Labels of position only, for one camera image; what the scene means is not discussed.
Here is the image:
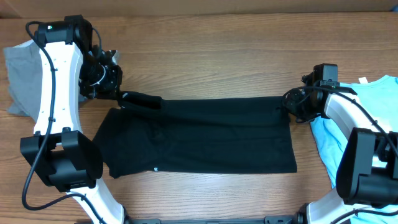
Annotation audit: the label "light blue t-shirt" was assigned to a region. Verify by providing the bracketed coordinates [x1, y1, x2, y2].
[296, 75, 397, 223]

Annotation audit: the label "black t-shirt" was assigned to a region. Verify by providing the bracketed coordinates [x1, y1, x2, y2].
[94, 91, 297, 178]

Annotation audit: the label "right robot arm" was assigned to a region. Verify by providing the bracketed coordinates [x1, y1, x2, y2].
[282, 63, 397, 223]

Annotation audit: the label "folded grey shorts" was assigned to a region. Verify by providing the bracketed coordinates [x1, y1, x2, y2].
[3, 40, 43, 121]

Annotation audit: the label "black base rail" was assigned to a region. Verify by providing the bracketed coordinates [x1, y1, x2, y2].
[74, 215, 299, 224]

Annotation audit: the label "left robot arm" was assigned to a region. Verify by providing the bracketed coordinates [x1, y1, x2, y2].
[20, 15, 129, 223]

